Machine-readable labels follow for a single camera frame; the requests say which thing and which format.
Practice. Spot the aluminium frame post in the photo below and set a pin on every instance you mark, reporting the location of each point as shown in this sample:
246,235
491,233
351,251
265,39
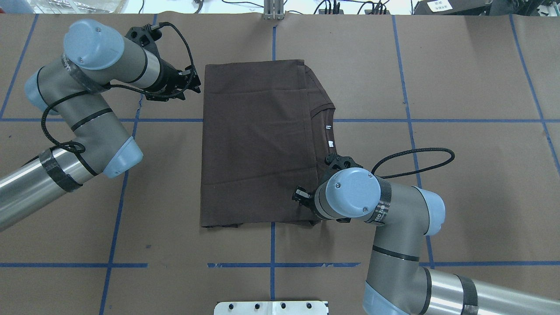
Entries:
273,10

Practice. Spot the white camera post base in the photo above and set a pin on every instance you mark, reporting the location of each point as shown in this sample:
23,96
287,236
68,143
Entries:
272,308

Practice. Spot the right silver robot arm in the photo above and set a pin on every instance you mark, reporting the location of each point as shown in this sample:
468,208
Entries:
396,283

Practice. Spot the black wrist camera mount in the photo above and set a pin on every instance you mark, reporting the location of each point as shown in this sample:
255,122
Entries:
335,163
145,36

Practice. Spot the clear plastic bag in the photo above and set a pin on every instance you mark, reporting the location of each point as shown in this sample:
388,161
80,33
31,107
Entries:
77,6

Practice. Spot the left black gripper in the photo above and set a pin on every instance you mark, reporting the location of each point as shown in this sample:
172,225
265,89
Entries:
166,77

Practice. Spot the brown t-shirt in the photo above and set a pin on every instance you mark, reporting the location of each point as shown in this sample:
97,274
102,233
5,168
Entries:
267,128

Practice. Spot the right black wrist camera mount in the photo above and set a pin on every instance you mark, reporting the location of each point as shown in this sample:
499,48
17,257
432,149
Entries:
335,163

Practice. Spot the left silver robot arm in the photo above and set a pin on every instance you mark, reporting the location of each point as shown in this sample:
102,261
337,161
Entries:
87,137

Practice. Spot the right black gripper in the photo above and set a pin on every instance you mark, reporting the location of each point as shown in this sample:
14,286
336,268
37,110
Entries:
300,195

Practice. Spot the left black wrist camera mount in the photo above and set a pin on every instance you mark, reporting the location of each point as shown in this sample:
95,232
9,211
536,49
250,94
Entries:
145,36

